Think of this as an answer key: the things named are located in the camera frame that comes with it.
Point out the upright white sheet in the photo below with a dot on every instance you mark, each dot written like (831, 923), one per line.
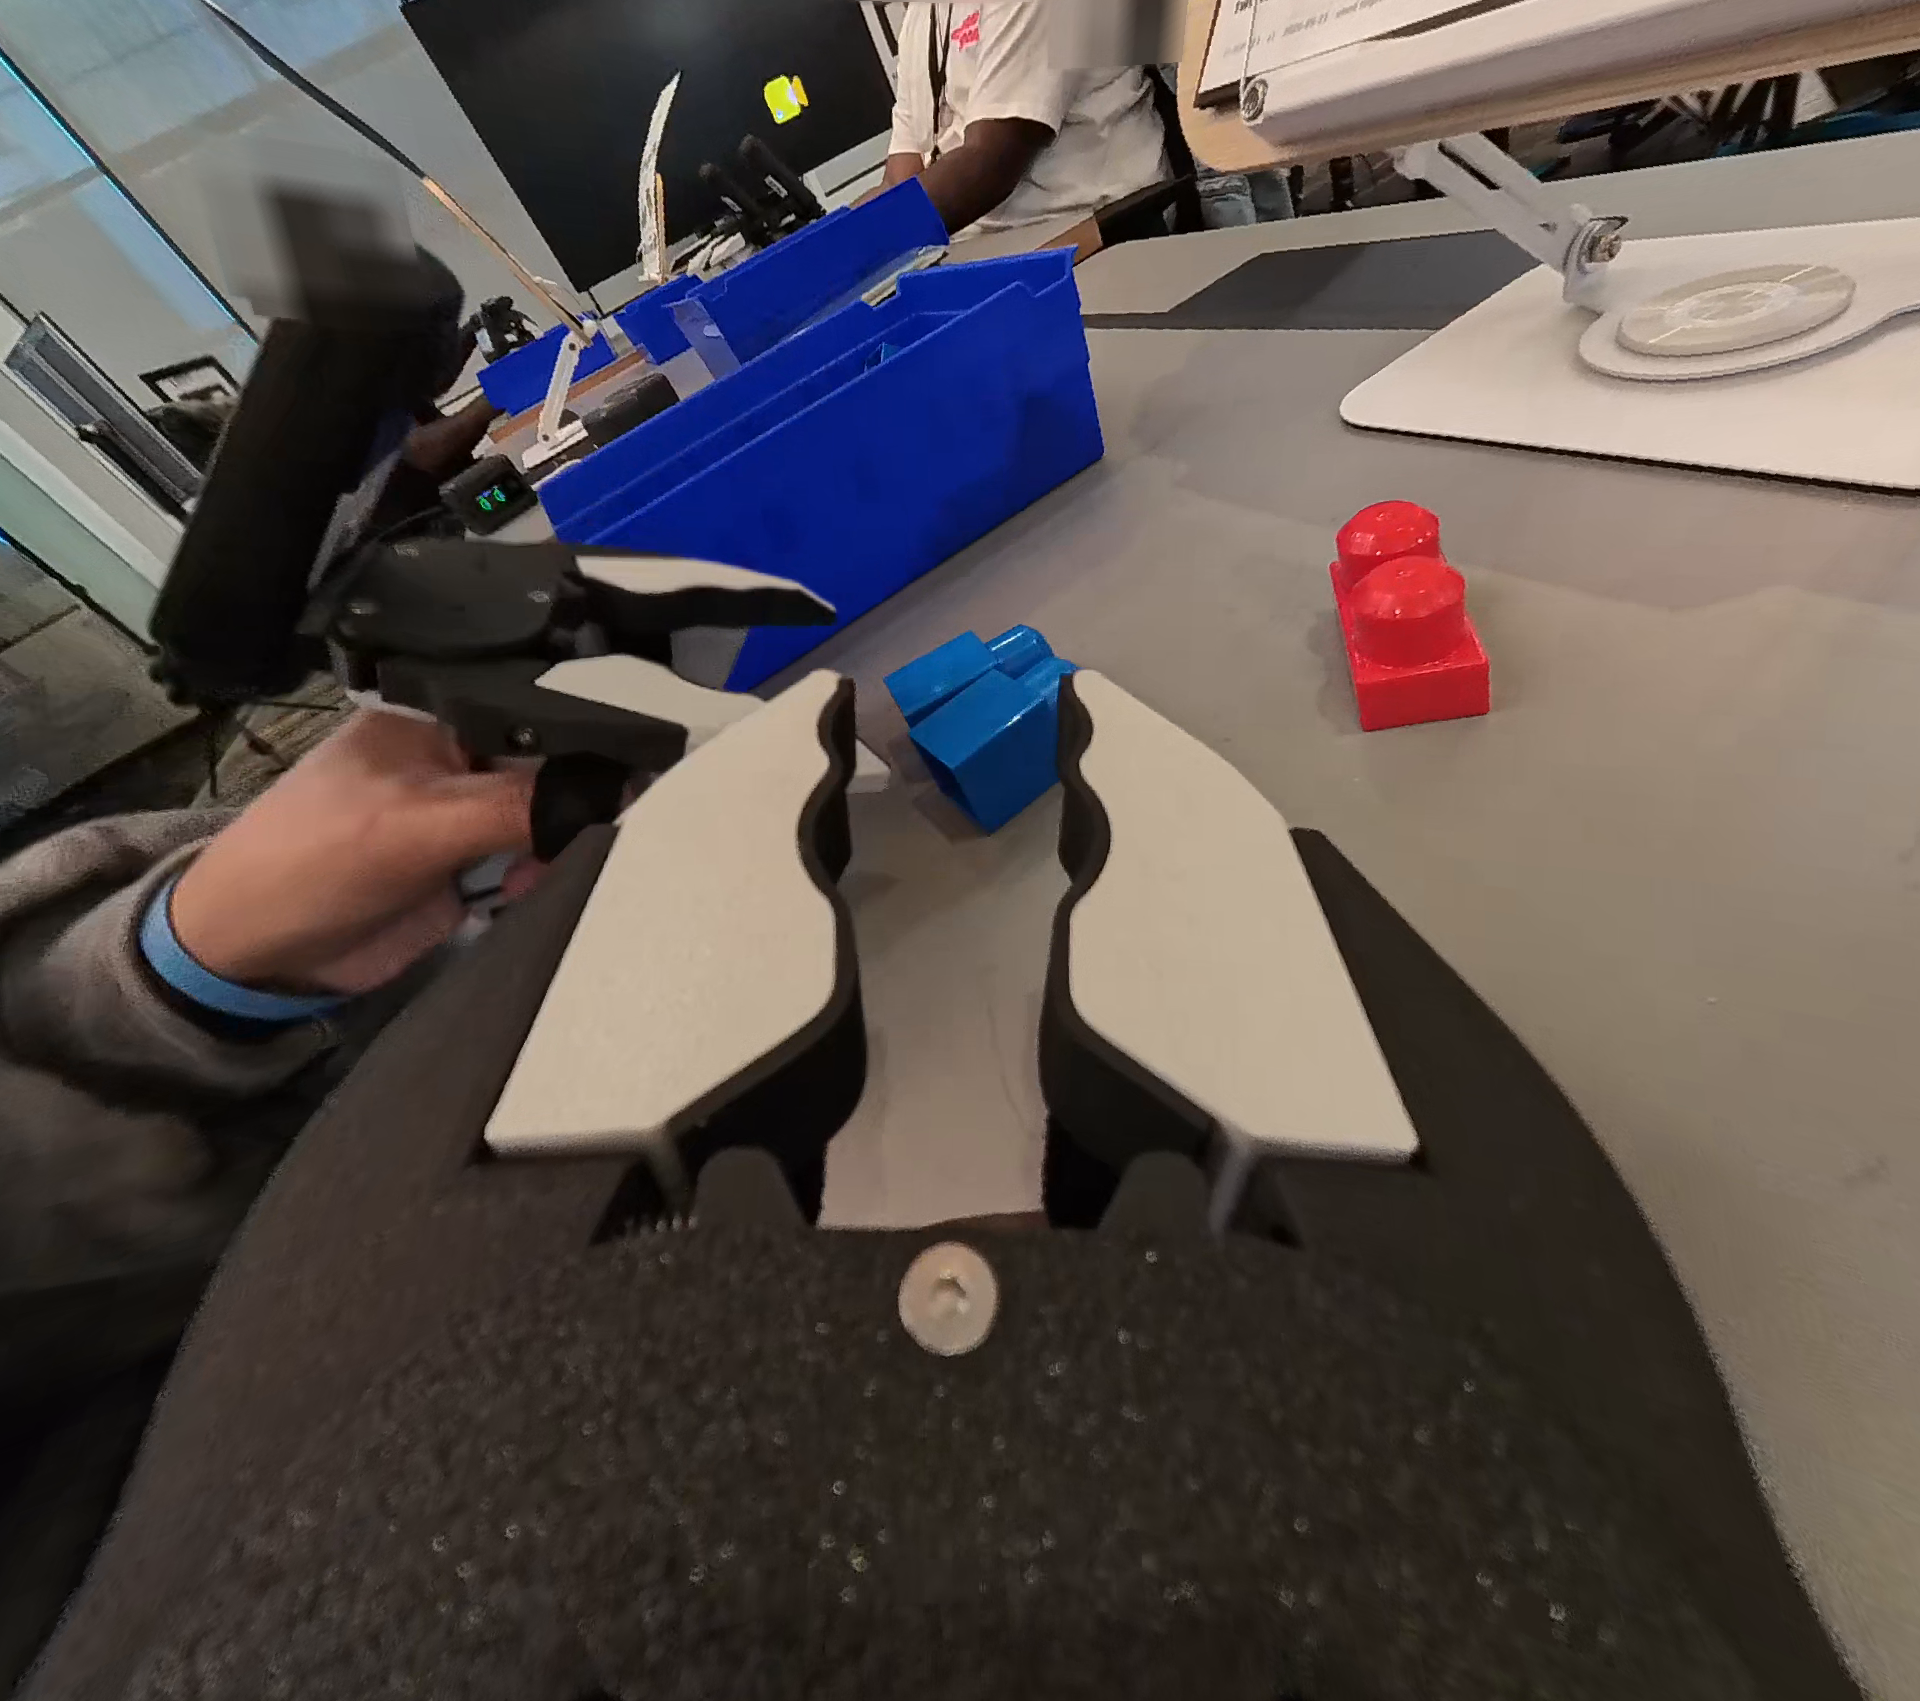
(661, 170)

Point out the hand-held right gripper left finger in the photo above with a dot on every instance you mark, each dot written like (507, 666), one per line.
(674, 952)

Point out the yellow-green round object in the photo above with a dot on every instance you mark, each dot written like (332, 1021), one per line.
(786, 98)

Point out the blue tall toy block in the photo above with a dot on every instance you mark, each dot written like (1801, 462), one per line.
(974, 757)

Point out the person's left hand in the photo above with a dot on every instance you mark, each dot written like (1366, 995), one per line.
(345, 861)

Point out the blue divided plastic bin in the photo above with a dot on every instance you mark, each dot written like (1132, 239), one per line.
(900, 486)

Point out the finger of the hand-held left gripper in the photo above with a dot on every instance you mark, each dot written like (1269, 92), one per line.
(691, 590)
(645, 696)

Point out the red two-stud toy block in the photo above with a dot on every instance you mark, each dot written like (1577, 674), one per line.
(1410, 666)

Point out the black charger green display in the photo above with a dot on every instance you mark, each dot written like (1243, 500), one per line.
(488, 500)

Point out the blue wristband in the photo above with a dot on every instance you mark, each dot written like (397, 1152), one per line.
(195, 981)

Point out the grey desk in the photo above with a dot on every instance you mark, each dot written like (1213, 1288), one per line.
(1650, 908)

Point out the black cylindrical container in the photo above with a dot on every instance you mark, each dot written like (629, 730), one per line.
(630, 404)

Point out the large black screen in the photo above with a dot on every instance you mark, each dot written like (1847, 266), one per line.
(600, 80)

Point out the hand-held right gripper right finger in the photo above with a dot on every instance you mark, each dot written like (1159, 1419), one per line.
(1230, 952)

